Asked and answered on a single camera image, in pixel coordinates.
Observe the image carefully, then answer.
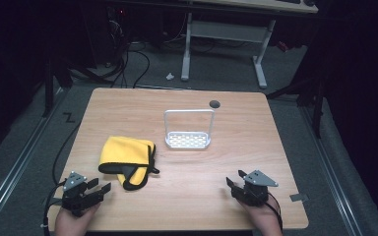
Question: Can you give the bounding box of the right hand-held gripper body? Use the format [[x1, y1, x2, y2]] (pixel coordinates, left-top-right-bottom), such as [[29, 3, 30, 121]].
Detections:
[[230, 169, 280, 207]]

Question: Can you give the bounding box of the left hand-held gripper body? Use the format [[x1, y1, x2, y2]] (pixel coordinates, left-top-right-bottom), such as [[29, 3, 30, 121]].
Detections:
[[60, 170, 100, 218]]

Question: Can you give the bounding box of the yellow cloth with black trim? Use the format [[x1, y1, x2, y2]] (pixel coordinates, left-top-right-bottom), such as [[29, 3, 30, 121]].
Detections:
[[97, 136, 160, 192]]

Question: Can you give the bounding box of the white plastic rack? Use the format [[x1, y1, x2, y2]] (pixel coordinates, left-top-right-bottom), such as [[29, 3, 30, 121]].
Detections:
[[163, 108, 216, 150]]

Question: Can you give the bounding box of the person's left hand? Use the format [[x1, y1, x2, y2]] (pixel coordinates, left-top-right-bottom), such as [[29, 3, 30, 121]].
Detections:
[[54, 203, 101, 236]]

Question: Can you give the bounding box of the person's right hand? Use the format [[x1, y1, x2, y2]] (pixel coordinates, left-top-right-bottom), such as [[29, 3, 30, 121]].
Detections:
[[237, 196, 284, 236]]

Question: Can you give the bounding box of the grey tape strip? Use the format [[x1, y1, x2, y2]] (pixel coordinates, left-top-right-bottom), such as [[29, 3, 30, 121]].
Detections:
[[288, 193, 310, 203]]

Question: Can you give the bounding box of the black zigzag floor tape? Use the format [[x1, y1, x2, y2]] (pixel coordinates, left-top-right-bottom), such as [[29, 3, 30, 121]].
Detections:
[[62, 111, 77, 124]]

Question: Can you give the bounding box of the black metal stand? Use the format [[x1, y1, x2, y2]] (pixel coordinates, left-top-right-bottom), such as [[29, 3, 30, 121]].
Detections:
[[41, 57, 75, 118], [265, 73, 330, 140]]

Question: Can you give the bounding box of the black computer tower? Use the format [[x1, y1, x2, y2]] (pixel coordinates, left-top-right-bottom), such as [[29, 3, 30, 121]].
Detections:
[[90, 5, 131, 67]]

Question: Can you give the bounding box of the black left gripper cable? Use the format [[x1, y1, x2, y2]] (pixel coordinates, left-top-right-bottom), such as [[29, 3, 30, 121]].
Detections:
[[42, 181, 67, 236]]

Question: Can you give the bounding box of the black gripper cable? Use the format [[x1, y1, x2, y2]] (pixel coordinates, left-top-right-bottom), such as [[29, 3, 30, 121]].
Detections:
[[42, 181, 67, 236], [265, 192, 284, 232]]

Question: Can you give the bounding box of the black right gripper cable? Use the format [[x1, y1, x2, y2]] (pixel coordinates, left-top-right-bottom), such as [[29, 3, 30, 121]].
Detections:
[[265, 192, 284, 232]]

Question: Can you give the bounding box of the black cable along table edge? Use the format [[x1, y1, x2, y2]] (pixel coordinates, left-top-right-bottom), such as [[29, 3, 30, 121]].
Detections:
[[51, 122, 82, 185]]

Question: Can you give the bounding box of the metal floor rail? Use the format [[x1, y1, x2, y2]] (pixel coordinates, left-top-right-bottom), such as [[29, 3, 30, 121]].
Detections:
[[298, 103, 366, 236], [0, 88, 67, 232]]

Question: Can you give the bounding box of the bundle of black floor cables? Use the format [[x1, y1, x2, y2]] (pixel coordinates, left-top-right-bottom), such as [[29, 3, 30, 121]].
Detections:
[[102, 40, 152, 89]]

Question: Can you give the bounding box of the white metal frame desk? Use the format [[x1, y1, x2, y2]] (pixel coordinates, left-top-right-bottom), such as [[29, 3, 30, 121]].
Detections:
[[180, 0, 320, 89]]

